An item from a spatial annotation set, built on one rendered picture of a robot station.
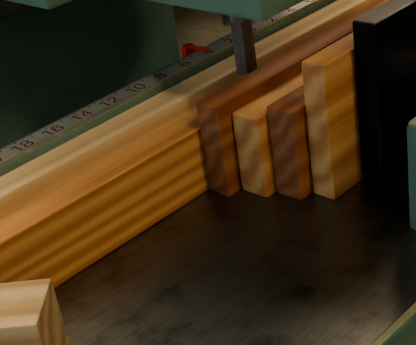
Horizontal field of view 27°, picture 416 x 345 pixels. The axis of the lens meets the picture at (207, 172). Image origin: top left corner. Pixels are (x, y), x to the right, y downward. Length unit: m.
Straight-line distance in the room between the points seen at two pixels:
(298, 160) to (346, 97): 0.04
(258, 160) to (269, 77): 0.05
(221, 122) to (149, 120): 0.04
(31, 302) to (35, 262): 0.06
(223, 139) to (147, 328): 0.12
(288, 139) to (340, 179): 0.04
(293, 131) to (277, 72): 0.05
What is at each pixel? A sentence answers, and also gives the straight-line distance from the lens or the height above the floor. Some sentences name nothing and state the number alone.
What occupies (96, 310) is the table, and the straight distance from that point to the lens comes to 0.42.
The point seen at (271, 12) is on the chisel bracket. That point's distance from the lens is 0.44.
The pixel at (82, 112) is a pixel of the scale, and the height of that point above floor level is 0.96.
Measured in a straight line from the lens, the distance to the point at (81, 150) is 0.45.
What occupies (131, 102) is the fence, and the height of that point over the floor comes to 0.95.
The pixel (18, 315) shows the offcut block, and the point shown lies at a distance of 0.36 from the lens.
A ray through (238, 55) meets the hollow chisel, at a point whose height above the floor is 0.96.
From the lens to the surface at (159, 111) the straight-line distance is 0.48.
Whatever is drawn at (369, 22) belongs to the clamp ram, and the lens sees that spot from 0.44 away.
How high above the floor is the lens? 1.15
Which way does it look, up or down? 29 degrees down
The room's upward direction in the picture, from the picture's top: 9 degrees counter-clockwise
